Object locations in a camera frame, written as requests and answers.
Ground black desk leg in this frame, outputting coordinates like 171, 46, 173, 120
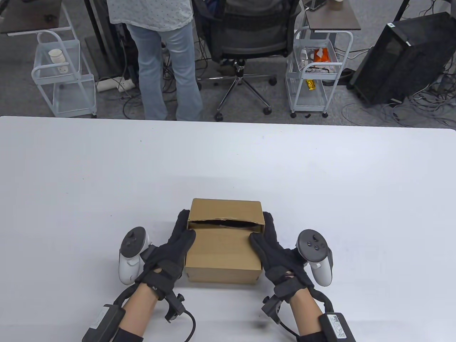
84, 0, 123, 77

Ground white grey handheld controller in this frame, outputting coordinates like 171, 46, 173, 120
118, 227, 154, 285
296, 229, 334, 287

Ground black wrist sensor box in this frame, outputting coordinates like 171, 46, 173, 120
82, 304, 126, 342
318, 312, 357, 342

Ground person's left hand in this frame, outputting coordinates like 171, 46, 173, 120
135, 209, 196, 301

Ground black sensor cable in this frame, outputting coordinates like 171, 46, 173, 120
277, 320, 300, 337
177, 309, 196, 342

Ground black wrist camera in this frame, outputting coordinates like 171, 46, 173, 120
165, 293, 186, 323
262, 295, 285, 324

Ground white power strip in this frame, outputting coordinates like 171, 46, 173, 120
97, 77, 135, 92

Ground black computer tower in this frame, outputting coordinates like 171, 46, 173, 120
349, 12, 456, 106

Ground white red cable bundle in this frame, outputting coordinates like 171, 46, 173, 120
303, 63, 333, 75

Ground brown cardboard mailer box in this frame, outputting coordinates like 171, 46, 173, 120
185, 198, 266, 285

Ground white metal cart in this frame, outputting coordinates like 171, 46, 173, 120
285, 27, 354, 119
31, 30, 97, 118

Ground person's left forearm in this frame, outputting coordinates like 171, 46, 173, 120
119, 283, 159, 335

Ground black mesh office chair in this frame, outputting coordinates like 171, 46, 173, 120
194, 0, 301, 121

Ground brown side table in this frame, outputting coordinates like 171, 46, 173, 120
305, 0, 361, 32

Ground person's right hand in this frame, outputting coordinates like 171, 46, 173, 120
249, 212, 316, 303

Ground person's right forearm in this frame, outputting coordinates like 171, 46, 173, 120
289, 289, 330, 337

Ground brown desk with white frame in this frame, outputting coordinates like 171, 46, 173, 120
0, 0, 77, 36

